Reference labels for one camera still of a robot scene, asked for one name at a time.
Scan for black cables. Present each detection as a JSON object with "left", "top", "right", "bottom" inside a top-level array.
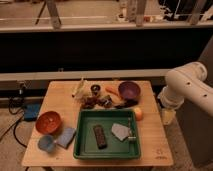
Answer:
[{"left": 0, "top": 87, "right": 28, "bottom": 149}]

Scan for blue sponge cloth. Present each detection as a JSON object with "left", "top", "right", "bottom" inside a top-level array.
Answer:
[{"left": 56, "top": 127, "right": 76, "bottom": 149}]

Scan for grey folded cloth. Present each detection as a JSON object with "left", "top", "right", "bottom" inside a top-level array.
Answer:
[{"left": 111, "top": 123, "right": 129, "bottom": 141}]

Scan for small dark metal cup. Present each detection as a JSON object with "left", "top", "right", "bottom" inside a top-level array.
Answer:
[{"left": 91, "top": 84, "right": 101, "bottom": 96}]

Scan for wooden table top board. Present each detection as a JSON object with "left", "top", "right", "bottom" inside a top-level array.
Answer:
[{"left": 22, "top": 81, "right": 173, "bottom": 168}]

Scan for dark brown eraser block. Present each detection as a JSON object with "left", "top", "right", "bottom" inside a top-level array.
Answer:
[{"left": 93, "top": 125, "right": 107, "bottom": 149}]

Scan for orange carrot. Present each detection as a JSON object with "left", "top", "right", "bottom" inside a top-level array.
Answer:
[{"left": 105, "top": 87, "right": 120, "bottom": 97}]

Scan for blue power box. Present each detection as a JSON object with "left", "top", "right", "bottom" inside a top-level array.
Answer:
[{"left": 24, "top": 104, "right": 41, "bottom": 121}]

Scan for orange red bowl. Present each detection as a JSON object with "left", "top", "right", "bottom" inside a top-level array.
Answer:
[{"left": 35, "top": 111, "right": 62, "bottom": 134}]

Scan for yellow banana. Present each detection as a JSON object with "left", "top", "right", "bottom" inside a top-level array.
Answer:
[{"left": 72, "top": 78, "right": 86, "bottom": 99}]

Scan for green plastic tray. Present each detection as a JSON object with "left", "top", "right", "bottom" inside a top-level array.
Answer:
[{"left": 73, "top": 109, "right": 141, "bottom": 160}]

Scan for purple bowl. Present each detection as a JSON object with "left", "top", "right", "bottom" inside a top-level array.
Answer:
[{"left": 118, "top": 81, "right": 141, "bottom": 100}]

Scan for orange fruit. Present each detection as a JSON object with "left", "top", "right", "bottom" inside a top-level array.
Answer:
[{"left": 133, "top": 107, "right": 143, "bottom": 121}]

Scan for small silver green tool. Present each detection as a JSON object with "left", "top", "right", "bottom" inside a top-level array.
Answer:
[{"left": 128, "top": 118, "right": 136, "bottom": 142}]

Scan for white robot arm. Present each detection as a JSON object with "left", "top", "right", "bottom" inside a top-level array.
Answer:
[{"left": 157, "top": 62, "right": 213, "bottom": 125}]

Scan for blue plastic cup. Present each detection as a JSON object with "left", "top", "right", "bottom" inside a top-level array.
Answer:
[{"left": 38, "top": 135, "right": 55, "bottom": 153}]

